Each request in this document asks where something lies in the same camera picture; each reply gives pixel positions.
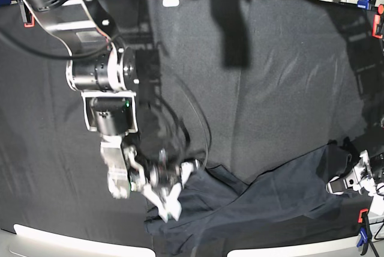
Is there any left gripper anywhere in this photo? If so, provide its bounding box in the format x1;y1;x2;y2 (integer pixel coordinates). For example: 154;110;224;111
325;150;383;197

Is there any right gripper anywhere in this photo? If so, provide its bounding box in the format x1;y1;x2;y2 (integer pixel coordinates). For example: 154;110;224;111
128;148;200;223

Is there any dark grey t-shirt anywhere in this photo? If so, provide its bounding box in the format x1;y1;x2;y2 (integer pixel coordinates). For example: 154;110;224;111
145;142;368;256

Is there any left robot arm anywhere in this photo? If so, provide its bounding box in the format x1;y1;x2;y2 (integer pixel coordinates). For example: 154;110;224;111
326;150;383;197

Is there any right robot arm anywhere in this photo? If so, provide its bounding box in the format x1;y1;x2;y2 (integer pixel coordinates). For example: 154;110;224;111
21;0;200;222

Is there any red blue clamp near right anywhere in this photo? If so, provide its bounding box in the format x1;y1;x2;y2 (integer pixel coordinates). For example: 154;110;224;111
356;208;379;257

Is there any black table cloth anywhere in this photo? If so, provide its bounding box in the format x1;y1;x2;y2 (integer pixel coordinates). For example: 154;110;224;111
1;0;383;256

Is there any red clamp far right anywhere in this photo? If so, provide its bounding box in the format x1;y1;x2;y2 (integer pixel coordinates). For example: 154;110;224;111
372;4;383;39

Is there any red clamp far left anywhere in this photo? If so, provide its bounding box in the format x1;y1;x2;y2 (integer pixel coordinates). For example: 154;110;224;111
17;0;35;28

